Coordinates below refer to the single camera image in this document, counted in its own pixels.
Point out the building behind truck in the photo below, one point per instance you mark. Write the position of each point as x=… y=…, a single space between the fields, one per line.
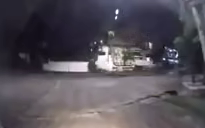
x=126 y=38

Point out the pale leaning pole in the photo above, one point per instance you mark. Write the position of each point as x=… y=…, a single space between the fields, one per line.
x=200 y=36

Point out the grass verge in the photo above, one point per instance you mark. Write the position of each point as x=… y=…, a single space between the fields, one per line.
x=196 y=105

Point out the vehicle with bright lights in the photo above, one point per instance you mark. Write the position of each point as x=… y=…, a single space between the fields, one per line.
x=170 y=56

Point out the white truck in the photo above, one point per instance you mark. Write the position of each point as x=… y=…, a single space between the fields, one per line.
x=106 y=60

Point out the low white wall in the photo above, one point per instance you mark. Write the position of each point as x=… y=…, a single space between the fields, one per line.
x=65 y=66

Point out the grey asphalt road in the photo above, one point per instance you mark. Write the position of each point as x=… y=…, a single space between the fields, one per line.
x=73 y=100

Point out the pale car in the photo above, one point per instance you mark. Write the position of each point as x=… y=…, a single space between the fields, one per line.
x=144 y=62

